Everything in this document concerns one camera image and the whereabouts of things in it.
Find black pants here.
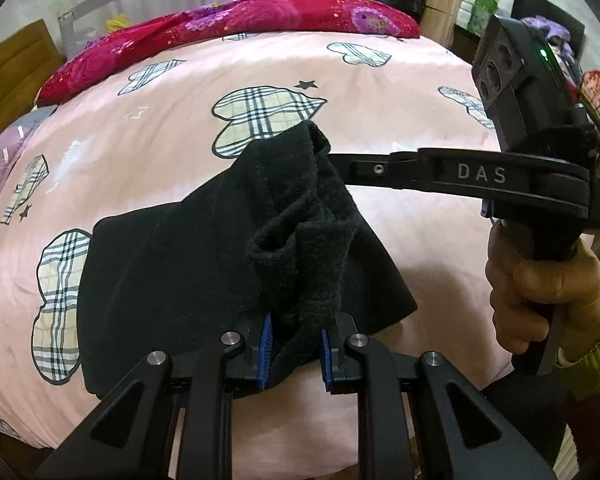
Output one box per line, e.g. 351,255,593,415
75,120,420,401

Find stack of tissue packs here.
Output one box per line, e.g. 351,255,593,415
455,0,501,36

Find person's right hand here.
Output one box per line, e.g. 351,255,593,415
484,220,600,361

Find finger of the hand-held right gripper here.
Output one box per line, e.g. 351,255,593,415
327,151,433,192

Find red floral quilt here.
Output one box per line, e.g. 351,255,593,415
35,0,421,108

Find purple grey patchwork pillow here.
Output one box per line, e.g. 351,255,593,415
0,105,58,181

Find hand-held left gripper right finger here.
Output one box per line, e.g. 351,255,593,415
319,315,556,480

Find person's dark clothing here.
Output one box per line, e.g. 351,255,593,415
490,370,600,480

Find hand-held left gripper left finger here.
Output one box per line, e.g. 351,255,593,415
32,312,276,480

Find wooden headboard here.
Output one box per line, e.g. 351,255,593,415
0,19,66,156

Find black panel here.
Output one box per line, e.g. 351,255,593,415
511,0,586,56

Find pink patterned bed sheet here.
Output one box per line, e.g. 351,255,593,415
0,27,516,480

